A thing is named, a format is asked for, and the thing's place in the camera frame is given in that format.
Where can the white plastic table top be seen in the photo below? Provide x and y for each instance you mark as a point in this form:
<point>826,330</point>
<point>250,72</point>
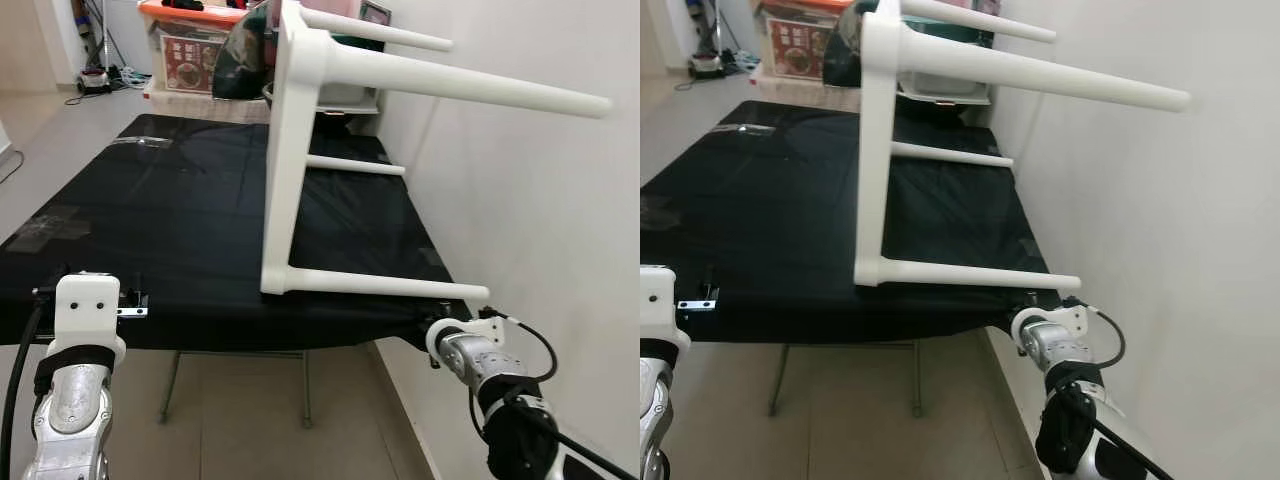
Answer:
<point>880,150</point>
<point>290,150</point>

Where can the white plastic table leg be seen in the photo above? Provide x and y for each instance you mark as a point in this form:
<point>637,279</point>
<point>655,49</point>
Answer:
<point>470,85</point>
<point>1050,78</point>
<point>380,284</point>
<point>980,20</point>
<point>355,165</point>
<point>950,154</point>
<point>380,30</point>
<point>970,274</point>

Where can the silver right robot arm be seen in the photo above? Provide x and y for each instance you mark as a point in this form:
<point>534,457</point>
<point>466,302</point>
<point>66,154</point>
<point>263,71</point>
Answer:
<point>520,420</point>
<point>1080,400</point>

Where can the black tablecloth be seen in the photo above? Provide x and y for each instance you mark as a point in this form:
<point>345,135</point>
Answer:
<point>770,230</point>
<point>180,230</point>

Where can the metal folding table leg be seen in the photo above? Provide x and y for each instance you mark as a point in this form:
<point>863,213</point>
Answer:
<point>172,385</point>
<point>306,390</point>
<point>916,380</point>
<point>778,380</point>

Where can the clear tape patch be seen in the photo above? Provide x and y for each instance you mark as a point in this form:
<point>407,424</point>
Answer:
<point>45,228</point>
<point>655,212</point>

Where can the beige cloth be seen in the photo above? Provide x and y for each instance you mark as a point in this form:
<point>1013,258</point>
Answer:
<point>800,95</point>
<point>200,108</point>

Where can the orange lid storage box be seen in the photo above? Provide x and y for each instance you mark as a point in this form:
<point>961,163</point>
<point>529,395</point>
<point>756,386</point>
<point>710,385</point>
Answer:
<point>185,55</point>
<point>795,45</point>

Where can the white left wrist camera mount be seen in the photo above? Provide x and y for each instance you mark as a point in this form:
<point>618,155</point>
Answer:
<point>88,310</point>
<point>660,305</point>

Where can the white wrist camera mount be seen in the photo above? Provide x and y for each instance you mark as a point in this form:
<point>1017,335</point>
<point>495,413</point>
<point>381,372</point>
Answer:
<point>1050,318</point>
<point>88,310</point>
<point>470,328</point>
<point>660,305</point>

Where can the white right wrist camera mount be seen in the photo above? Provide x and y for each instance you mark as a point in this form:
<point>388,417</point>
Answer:
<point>470,328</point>
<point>1050,318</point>

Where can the dark picture frame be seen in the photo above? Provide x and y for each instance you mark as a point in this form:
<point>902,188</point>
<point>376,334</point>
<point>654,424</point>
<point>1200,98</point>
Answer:
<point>375,12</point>

